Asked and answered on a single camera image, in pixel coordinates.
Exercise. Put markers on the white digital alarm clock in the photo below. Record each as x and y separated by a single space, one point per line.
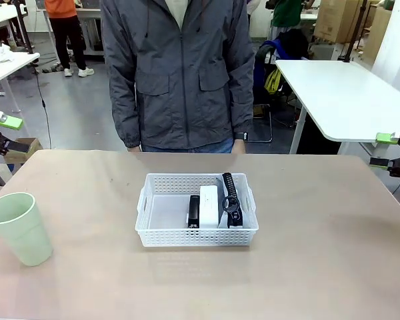
209 206

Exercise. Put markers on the person's right forearm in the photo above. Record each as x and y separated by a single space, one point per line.
125 116

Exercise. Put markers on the person's left forearm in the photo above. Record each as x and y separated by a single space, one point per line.
241 110

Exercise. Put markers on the white perforated plastic basket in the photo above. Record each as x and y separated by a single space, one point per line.
166 238

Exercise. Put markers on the person's right hand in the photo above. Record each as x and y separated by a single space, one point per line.
135 149

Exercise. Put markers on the person's left hand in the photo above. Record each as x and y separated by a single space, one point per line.
239 146

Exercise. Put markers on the small brown cardboard box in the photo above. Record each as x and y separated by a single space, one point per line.
31 146

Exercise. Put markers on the white table with cloth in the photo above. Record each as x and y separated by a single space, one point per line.
6 70

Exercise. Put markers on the large white side table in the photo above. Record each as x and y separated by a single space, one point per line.
340 96

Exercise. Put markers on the pale green plastic cup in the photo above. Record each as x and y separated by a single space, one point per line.
21 230

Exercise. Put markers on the black tripod stand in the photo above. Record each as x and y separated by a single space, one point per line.
24 26

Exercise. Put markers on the tall cardboard box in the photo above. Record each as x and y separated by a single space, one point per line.
378 33

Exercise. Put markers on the person in orange top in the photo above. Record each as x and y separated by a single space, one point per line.
66 30

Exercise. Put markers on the black clamp pole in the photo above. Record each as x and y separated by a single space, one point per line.
355 30

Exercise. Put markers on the white background desk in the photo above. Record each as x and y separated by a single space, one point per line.
90 20

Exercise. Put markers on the large cardboard box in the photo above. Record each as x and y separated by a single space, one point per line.
335 20

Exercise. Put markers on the black bag on chair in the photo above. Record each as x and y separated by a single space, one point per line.
295 41

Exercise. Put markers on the black smartwatch on wrist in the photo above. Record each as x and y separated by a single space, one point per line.
241 136

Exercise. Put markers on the blue jacket on chair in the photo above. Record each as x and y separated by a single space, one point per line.
261 76

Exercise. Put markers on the black sport wristwatch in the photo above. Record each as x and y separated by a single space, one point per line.
232 204

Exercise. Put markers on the person in green top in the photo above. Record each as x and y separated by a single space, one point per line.
286 15

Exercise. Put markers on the person in grey jacket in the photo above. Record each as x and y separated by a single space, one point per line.
183 83

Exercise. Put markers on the black rectangular box device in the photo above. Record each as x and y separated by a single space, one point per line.
193 211

